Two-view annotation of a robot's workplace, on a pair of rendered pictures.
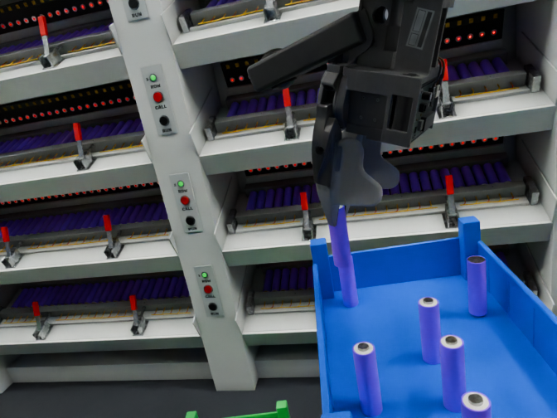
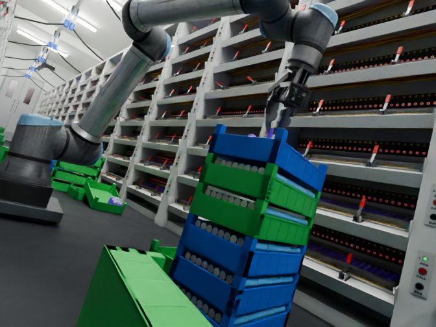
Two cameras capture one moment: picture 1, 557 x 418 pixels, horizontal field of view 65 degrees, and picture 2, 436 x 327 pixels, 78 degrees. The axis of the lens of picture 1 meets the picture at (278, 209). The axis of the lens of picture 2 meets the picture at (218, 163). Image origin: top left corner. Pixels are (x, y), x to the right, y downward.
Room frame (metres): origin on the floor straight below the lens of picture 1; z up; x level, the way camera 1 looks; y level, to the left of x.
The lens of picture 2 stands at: (-0.34, -0.43, 0.30)
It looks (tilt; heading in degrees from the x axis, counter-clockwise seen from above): 7 degrees up; 36
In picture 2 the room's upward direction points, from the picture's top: 17 degrees clockwise
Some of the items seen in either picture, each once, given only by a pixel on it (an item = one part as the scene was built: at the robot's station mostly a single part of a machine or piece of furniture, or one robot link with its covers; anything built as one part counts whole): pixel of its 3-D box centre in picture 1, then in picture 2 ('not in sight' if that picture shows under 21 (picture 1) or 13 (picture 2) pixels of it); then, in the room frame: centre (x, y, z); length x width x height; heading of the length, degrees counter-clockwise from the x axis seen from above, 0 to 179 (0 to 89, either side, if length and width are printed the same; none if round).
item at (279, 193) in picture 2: not in sight; (263, 187); (0.34, -0.11, 0.36); 0.30 x 0.20 x 0.08; 174
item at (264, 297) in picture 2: not in sight; (238, 274); (0.34, -0.12, 0.12); 0.30 x 0.20 x 0.08; 174
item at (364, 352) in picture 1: (367, 378); not in sight; (0.29, -0.05, 0.44); 0.02 x 0.02 x 0.06
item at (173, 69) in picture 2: not in sight; (161, 109); (1.26, 1.51, 0.90); 0.20 x 0.09 x 1.81; 166
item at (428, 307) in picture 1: (430, 329); not in sight; (0.34, -0.12, 0.44); 0.02 x 0.02 x 0.06
